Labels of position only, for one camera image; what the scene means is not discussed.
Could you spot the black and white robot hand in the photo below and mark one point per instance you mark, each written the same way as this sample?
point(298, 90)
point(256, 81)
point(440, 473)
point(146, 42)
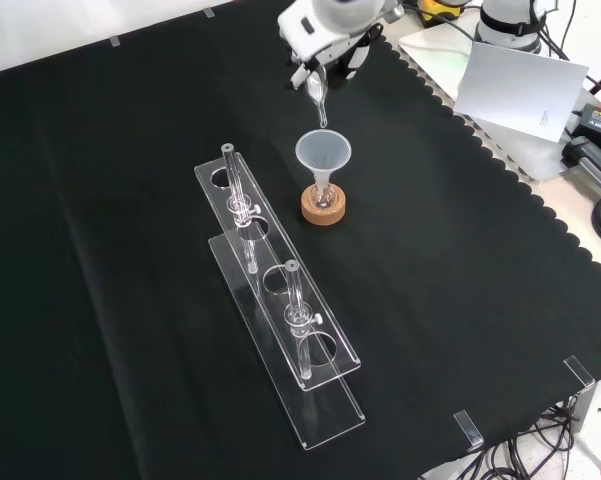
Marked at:
point(305, 37)

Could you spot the white plastic funnel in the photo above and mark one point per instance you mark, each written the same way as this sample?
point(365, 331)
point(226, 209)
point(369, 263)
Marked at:
point(322, 150)

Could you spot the clear round-bottom flask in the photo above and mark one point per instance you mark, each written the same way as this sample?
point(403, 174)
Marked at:
point(324, 199)

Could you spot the clear funnel stand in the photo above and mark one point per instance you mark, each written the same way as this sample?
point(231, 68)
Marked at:
point(290, 320)

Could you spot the clear cloth clip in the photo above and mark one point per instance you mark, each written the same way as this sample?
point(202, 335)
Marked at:
point(580, 372)
point(209, 12)
point(469, 429)
point(116, 41)

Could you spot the yellow stop button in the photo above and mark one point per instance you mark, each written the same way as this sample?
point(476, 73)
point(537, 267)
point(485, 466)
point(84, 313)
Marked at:
point(437, 11)

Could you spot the pale board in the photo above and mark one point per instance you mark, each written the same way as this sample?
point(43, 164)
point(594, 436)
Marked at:
point(520, 90)

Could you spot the black bench cloth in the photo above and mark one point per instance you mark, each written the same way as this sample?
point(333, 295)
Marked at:
point(130, 250)

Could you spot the black power adapter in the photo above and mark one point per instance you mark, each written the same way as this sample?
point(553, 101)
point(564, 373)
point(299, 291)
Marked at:
point(600, 120)

